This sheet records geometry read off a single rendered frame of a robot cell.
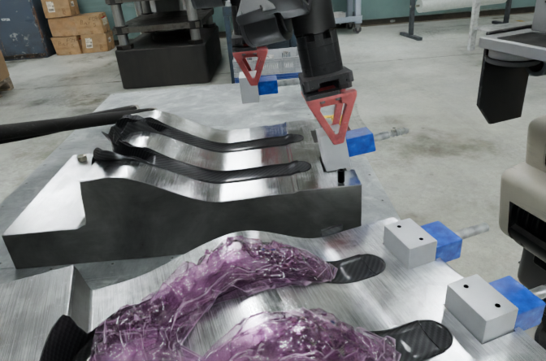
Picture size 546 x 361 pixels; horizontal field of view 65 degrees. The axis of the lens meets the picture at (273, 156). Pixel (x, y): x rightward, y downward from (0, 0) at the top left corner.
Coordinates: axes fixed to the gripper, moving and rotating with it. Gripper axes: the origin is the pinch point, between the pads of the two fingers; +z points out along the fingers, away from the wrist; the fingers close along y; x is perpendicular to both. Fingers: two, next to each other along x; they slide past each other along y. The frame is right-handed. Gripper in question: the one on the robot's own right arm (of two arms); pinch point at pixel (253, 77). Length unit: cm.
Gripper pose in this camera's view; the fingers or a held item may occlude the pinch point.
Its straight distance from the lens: 88.7
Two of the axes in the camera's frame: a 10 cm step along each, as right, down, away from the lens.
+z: 0.9, 9.0, 4.3
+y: 0.4, 4.3, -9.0
